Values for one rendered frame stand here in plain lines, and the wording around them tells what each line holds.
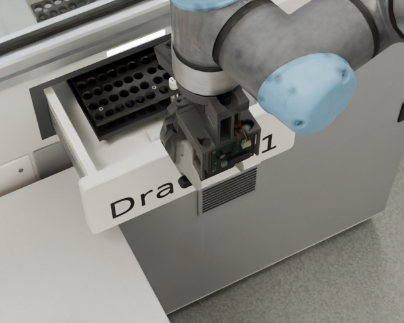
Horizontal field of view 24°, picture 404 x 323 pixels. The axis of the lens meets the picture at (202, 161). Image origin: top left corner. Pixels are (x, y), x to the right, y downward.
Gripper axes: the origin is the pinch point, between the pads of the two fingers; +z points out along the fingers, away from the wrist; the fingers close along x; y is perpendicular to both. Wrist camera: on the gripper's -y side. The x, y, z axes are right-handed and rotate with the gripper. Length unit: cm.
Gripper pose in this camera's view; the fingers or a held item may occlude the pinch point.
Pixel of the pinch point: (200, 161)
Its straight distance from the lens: 112.1
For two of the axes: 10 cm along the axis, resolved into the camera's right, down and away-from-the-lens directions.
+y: 4.6, 7.5, -4.8
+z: 0.0, 5.4, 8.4
